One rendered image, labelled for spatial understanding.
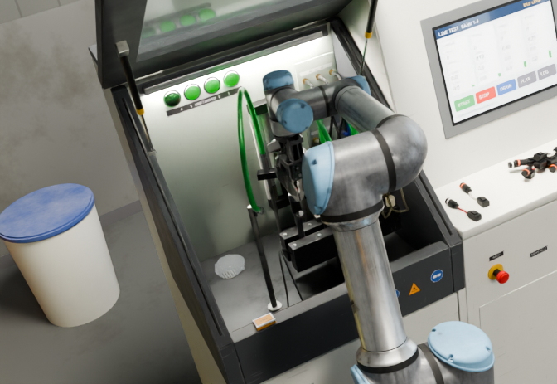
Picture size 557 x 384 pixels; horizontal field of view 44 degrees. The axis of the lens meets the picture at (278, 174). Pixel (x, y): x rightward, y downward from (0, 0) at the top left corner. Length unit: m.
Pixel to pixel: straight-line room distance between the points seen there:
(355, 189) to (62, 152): 2.98
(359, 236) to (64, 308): 2.44
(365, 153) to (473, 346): 0.42
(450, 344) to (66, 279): 2.32
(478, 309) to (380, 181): 0.95
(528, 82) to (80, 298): 2.26
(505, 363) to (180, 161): 1.16
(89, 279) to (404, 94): 1.97
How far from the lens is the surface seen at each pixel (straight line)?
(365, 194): 1.17
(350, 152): 1.17
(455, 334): 1.36
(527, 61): 2.17
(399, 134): 1.20
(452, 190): 2.03
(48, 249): 3.25
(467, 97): 2.05
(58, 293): 3.41
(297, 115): 1.52
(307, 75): 2.06
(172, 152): 1.99
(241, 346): 1.70
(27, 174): 4.01
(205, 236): 2.15
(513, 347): 2.26
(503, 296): 2.09
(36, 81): 3.86
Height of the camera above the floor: 2.07
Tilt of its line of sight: 29 degrees down
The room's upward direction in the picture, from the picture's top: 12 degrees counter-clockwise
